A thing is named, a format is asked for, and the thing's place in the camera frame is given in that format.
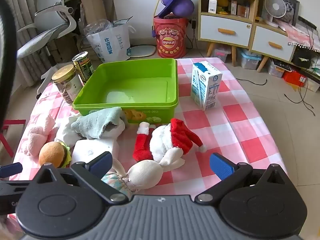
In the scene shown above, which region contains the cream bunny doll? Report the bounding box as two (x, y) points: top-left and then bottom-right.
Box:
(101, 147), (185, 199)

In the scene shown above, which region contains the green microfiber cloth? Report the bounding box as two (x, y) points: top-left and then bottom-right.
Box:
(71, 107), (127, 139)

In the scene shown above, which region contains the white desk fan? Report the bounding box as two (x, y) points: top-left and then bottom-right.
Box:
(264, 0), (286, 28)

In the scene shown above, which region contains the wooden drawer cabinet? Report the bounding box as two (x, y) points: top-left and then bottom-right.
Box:
(198, 0), (296, 70)

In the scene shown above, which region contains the white paper bag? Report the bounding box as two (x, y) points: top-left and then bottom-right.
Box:
(84, 18), (136, 63)

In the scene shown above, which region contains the black yellow tin can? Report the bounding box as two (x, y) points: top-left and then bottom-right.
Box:
(72, 51), (94, 84)

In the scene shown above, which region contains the red stool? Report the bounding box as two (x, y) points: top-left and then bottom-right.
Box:
(1, 119), (27, 159)

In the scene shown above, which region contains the green plastic bin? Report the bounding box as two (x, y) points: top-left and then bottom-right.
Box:
(73, 59), (178, 124)

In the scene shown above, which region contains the plush hamburger toy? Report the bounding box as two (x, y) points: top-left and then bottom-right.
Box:
(38, 141), (72, 168)

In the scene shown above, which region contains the clear storage box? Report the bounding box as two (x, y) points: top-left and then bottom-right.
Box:
(236, 48), (262, 70)

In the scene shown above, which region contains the gold lid cookie jar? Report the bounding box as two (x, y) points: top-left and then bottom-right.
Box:
(52, 64), (83, 105)

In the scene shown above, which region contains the pink checkered tablecloth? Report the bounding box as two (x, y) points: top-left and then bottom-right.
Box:
(10, 58), (286, 198)

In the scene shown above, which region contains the white cloth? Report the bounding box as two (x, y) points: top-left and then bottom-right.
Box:
(54, 114), (125, 148)

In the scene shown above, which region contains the purple balance ball toy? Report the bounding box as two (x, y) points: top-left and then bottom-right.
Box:
(157, 0), (195, 18)

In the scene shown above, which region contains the grey office chair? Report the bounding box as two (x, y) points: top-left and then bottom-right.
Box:
(17, 0), (76, 59)

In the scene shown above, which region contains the red chips bucket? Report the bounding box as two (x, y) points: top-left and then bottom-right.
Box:
(152, 14), (188, 59)

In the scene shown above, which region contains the santa plush toy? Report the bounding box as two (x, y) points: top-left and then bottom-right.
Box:
(132, 118), (207, 162)

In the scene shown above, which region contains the blue white milk carton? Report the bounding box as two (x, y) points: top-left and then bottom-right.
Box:
(190, 61), (222, 111)

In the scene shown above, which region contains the white foam block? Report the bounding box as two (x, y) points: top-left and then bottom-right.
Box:
(71, 138), (119, 164)

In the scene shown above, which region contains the white bathroom scale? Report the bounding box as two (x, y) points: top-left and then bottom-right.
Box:
(131, 45), (156, 58)

